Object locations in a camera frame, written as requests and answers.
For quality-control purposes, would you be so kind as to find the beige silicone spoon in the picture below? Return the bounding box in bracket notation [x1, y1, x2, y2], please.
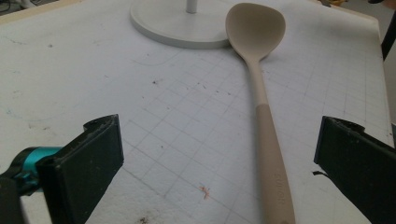
[225, 2, 296, 224]

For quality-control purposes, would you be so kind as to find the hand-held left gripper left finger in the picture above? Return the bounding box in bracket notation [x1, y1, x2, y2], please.
[0, 113, 125, 224]

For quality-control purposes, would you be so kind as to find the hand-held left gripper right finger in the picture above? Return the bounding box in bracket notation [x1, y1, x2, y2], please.
[313, 116, 396, 224]

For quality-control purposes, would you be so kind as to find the black metal stand leg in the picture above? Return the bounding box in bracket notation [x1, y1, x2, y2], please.
[380, 10, 396, 62]

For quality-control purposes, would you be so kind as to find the white round stand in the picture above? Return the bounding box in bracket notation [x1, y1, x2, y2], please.
[129, 0, 241, 49]

